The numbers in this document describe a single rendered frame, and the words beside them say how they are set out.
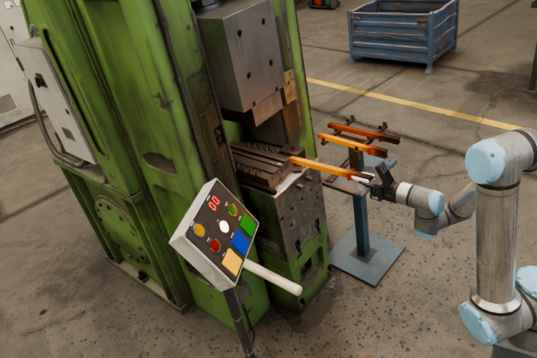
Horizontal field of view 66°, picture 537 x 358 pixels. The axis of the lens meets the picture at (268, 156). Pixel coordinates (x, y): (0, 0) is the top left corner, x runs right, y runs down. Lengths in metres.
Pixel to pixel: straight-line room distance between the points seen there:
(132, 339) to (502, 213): 2.24
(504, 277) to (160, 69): 1.37
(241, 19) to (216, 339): 1.81
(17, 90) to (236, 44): 5.41
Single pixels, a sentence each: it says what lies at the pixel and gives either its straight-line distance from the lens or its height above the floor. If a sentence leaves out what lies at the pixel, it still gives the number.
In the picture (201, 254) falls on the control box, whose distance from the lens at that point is 1.49.
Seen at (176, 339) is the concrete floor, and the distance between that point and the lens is 2.76.
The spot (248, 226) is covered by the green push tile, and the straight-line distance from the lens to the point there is 1.70.
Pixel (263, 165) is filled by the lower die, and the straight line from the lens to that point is 2.08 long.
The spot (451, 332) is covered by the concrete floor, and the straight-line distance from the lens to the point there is 2.59.
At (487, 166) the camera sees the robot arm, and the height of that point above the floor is 1.40.
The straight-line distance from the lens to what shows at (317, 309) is 2.65.
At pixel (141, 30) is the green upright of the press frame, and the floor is 1.79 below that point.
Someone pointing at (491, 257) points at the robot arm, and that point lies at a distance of 1.45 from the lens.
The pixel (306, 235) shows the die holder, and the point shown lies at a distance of 2.32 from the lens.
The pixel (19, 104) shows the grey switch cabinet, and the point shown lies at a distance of 6.90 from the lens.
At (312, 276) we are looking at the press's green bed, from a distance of 2.61.
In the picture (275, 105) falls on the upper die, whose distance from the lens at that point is 1.92.
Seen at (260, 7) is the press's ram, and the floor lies 1.74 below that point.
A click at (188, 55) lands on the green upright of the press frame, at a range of 1.72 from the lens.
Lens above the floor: 2.10
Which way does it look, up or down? 31 degrees down
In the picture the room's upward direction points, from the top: 12 degrees counter-clockwise
